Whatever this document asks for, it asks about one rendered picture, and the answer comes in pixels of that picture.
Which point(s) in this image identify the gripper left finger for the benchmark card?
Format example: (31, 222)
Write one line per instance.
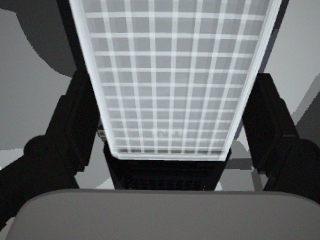
(49, 159)

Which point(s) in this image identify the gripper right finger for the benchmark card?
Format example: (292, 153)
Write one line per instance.
(291, 164)

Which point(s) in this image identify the grey flat mat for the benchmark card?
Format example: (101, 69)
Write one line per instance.
(37, 65)

